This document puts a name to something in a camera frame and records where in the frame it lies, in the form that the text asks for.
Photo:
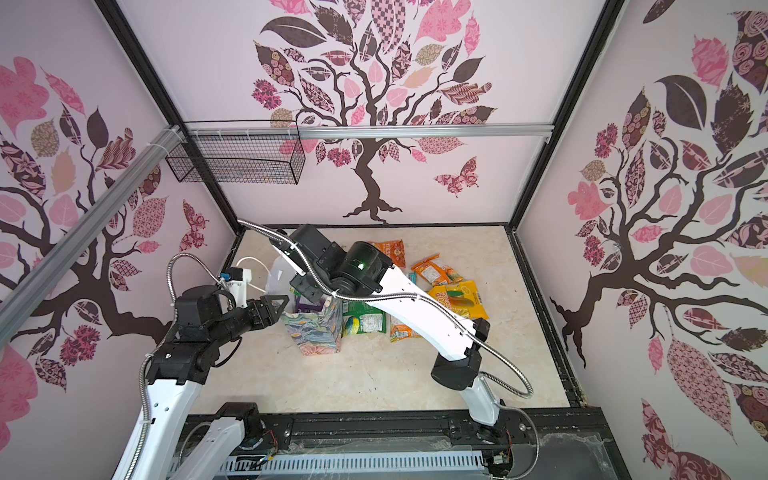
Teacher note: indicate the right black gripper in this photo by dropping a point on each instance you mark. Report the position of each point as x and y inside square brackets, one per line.
[302, 285]

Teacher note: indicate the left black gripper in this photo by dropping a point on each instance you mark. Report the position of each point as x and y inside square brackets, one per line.
[257, 309]

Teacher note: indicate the purple Fox's candy bag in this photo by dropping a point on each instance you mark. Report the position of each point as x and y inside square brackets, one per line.
[303, 307]

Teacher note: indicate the patterned paper gift bag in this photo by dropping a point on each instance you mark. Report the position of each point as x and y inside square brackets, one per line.
[314, 333]

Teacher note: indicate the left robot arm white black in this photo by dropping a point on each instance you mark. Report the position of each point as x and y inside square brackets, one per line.
[172, 376]

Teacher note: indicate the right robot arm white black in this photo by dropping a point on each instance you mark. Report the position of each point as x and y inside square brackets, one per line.
[465, 362]

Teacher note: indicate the green white snack bag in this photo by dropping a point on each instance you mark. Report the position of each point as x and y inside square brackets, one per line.
[362, 318]

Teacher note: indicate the orange mango snack bag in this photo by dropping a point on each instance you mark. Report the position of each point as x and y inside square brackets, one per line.
[400, 331]

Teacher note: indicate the yellow mango snack bag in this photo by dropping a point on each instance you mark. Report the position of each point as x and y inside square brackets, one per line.
[461, 298]

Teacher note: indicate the orange snack packet far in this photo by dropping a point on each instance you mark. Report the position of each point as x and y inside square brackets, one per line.
[395, 250]

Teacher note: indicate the orange white snack packet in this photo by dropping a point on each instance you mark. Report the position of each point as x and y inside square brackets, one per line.
[436, 272]

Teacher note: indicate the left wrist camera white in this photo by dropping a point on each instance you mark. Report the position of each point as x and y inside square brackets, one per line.
[236, 281]

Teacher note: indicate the black wire basket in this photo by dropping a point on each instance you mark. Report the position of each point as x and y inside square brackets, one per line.
[239, 155]

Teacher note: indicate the white slotted cable duct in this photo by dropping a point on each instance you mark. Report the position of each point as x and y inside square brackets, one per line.
[317, 465]

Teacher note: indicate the aluminium rail back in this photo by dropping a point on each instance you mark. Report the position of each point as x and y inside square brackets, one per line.
[410, 131]

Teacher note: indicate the aluminium rail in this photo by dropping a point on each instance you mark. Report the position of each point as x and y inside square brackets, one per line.
[410, 131]
[24, 299]

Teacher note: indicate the aluminium rail left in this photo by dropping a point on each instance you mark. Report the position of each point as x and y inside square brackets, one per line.
[24, 299]

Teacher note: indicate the black base frame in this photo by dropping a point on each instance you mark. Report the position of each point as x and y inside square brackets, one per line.
[538, 443]

